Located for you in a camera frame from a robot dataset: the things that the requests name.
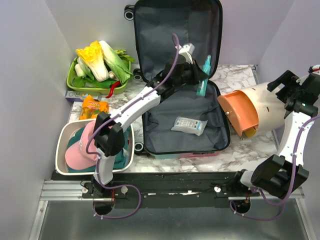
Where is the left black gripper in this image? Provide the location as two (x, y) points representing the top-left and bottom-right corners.
(173, 59), (209, 88)

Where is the teal tube bottle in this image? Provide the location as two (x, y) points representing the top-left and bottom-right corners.
(196, 54), (212, 98)

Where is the cream cylindrical bucket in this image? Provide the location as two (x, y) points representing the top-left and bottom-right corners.
(241, 82), (286, 132)

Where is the clear packet of items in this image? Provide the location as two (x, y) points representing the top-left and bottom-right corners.
(171, 116), (208, 136)

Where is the pink and teal kids suitcase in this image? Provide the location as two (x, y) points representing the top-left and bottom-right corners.
(124, 0), (231, 159)

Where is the yellow drawer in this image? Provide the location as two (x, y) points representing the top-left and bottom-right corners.
(243, 127), (257, 138)

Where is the teal cloth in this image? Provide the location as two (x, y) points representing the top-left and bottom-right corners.
(67, 127), (131, 173)

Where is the pink baseball cap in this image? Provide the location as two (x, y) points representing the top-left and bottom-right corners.
(65, 120), (98, 172)

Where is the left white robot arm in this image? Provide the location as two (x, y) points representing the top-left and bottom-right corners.
(85, 56), (211, 198)

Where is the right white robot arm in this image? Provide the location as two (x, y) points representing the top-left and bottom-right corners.
(230, 65), (320, 206)

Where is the red chili pepper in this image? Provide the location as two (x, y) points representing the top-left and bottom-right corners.
(105, 81), (121, 99)

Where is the white green bok choy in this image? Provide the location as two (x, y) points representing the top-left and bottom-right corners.
(99, 40), (135, 85)

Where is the white mushroom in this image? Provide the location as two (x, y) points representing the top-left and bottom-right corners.
(108, 71), (117, 79)

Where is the yellow napa cabbage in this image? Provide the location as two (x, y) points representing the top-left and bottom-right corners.
(75, 40), (109, 82)

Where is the orange snack bag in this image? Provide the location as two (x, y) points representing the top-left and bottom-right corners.
(79, 95), (109, 120)

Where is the purple white box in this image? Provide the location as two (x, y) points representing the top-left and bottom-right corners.
(65, 90), (102, 102)

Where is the green vegetable tray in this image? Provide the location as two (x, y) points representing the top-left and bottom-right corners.
(66, 57), (116, 95)

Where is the white rectangular plastic tub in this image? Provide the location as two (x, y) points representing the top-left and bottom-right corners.
(55, 119), (135, 176)

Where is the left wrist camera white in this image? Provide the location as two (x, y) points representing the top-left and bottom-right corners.
(178, 43), (195, 64)

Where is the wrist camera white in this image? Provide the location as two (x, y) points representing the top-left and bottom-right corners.
(178, 43), (195, 64)
(308, 64), (320, 75)

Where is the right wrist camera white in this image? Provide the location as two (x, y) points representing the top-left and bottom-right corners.
(308, 64), (320, 75)

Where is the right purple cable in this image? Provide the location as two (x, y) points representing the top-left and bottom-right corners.
(229, 114), (320, 221)

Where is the purple cable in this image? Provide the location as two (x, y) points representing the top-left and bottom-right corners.
(85, 33), (142, 220)
(229, 114), (320, 221)

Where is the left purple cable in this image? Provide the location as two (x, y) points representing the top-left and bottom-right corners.
(85, 33), (142, 220)

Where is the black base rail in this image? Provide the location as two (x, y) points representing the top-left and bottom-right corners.
(51, 172), (259, 212)

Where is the aluminium frame rail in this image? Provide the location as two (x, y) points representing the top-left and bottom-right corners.
(29, 180), (112, 240)

